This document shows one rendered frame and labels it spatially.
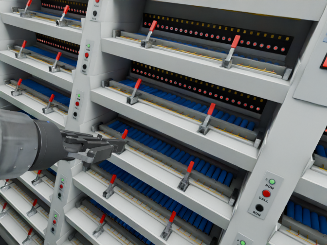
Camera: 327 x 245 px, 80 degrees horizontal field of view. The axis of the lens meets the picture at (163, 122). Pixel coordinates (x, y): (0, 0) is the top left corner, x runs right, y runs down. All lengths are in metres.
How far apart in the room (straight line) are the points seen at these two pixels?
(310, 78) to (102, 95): 0.61
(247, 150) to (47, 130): 0.46
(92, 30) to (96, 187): 0.60
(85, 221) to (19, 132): 0.76
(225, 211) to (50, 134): 0.50
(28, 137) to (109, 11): 0.60
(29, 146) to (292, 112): 0.51
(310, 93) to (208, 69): 0.24
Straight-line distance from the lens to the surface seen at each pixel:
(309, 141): 0.55
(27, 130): 0.29
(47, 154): 0.32
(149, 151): 0.72
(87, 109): 0.81
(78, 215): 1.02
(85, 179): 0.91
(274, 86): 0.54
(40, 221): 1.28
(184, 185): 0.65
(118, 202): 0.82
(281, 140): 0.54
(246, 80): 0.54
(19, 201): 1.40
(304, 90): 0.53
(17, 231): 1.51
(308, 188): 0.58
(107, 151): 0.40
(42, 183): 1.19
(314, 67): 0.54
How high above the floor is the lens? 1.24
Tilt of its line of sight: 13 degrees down
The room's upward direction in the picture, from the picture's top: 17 degrees clockwise
